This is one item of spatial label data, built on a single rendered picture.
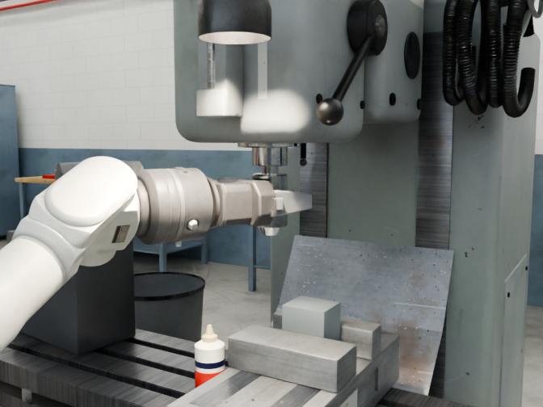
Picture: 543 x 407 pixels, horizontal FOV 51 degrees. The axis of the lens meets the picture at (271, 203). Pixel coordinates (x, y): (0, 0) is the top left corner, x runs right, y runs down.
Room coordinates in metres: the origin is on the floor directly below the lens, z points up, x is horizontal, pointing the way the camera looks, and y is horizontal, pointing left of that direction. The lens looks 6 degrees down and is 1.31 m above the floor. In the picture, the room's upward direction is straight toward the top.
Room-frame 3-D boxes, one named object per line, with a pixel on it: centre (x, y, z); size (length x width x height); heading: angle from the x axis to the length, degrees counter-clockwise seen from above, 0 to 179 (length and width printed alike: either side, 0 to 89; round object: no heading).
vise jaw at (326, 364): (0.68, -0.02, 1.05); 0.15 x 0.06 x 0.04; 60
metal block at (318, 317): (0.72, -0.05, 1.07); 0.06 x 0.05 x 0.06; 60
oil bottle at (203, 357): (0.74, 0.08, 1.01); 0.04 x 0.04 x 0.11
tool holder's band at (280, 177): (0.76, 0.00, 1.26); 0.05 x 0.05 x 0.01
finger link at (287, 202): (0.71, -0.03, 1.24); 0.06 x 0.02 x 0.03; 124
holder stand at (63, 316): (1.02, 0.37, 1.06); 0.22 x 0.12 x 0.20; 52
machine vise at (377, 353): (0.70, -0.04, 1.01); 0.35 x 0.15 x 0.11; 150
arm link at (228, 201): (0.71, 0.08, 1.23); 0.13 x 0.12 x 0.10; 34
